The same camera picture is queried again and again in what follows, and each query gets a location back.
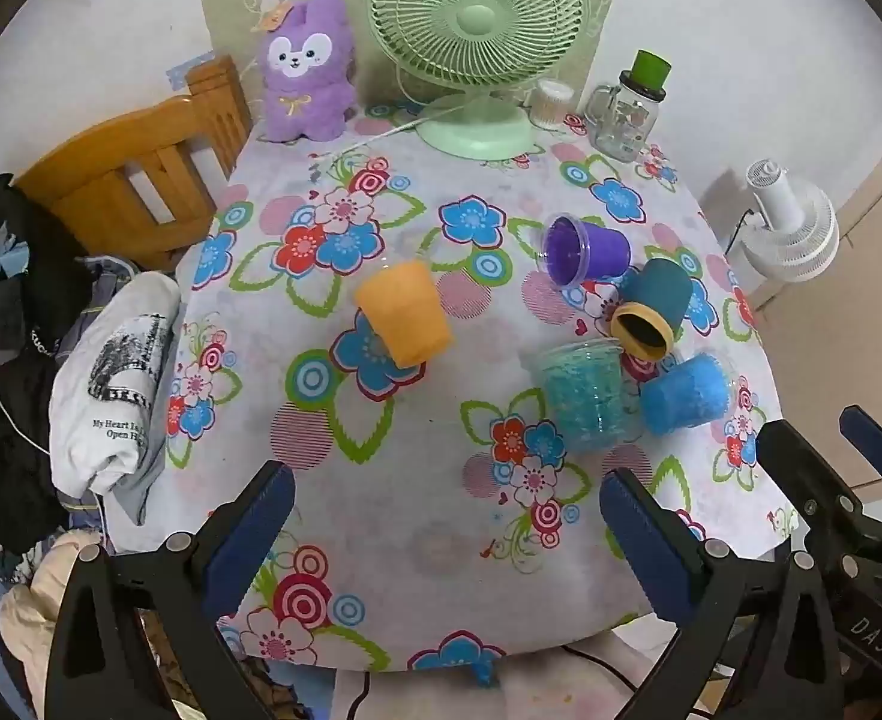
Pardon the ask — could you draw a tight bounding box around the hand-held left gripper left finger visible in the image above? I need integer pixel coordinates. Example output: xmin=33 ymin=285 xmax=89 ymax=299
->
xmin=43 ymin=459 xmax=297 ymax=720

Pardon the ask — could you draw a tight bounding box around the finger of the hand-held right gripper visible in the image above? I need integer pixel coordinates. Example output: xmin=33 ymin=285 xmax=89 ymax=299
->
xmin=757 ymin=420 xmax=866 ymax=541
xmin=840 ymin=405 xmax=882 ymax=515

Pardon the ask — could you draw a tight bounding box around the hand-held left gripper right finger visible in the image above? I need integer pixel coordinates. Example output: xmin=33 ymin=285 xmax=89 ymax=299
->
xmin=600 ymin=466 xmax=841 ymax=720

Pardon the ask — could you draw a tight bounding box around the clear cup with blue filling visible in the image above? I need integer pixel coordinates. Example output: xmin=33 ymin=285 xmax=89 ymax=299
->
xmin=535 ymin=337 xmax=641 ymax=455

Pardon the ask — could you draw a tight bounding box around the dark teal cup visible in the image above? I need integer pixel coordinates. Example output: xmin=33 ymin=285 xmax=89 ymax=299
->
xmin=610 ymin=257 xmax=691 ymax=359

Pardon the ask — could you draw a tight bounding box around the orange cup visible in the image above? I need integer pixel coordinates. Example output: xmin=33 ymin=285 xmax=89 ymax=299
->
xmin=355 ymin=259 xmax=453 ymax=370

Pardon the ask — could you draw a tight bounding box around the purple cup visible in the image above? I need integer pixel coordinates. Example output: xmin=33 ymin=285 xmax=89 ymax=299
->
xmin=541 ymin=214 xmax=631 ymax=287

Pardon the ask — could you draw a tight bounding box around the floral tablecloth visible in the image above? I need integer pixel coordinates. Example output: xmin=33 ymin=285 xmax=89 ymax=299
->
xmin=163 ymin=101 xmax=787 ymax=672

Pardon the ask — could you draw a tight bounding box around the white printed t-shirt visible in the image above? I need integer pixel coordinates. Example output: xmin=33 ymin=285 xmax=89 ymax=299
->
xmin=49 ymin=270 xmax=183 ymax=526

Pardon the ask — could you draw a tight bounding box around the white standing fan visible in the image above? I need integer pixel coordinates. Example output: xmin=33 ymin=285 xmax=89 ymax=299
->
xmin=741 ymin=159 xmax=839 ymax=282

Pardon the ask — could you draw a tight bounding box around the black clothing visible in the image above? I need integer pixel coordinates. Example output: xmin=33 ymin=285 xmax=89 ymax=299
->
xmin=0 ymin=174 xmax=104 ymax=556

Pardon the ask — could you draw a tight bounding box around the wooden chair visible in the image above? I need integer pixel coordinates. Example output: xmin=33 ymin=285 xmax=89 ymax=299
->
xmin=0 ymin=56 xmax=254 ymax=271

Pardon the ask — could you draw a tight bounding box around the glass jar with green lid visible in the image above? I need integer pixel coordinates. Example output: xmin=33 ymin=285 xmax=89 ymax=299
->
xmin=583 ymin=50 xmax=671 ymax=162

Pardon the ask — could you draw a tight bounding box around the cotton swab container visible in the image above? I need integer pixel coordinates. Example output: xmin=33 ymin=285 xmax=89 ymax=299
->
xmin=527 ymin=79 xmax=577 ymax=128

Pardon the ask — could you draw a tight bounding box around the purple plush toy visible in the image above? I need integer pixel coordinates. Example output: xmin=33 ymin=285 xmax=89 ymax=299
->
xmin=257 ymin=0 xmax=359 ymax=143

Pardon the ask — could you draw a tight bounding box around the green desk fan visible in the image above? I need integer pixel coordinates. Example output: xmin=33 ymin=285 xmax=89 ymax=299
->
xmin=366 ymin=0 xmax=592 ymax=160

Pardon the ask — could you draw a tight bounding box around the black fan cable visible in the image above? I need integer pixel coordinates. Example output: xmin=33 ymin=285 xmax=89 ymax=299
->
xmin=722 ymin=206 xmax=761 ymax=256

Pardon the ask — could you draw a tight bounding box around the thin white cable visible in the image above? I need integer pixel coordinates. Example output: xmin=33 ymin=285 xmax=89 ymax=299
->
xmin=0 ymin=319 xmax=52 ymax=458

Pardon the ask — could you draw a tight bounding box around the white fan cable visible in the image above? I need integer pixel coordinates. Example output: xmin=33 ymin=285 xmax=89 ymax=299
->
xmin=313 ymin=94 xmax=472 ymax=158

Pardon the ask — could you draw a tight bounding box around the beige printed wall cloth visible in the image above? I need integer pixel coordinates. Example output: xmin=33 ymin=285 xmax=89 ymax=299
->
xmin=199 ymin=0 xmax=618 ymax=110

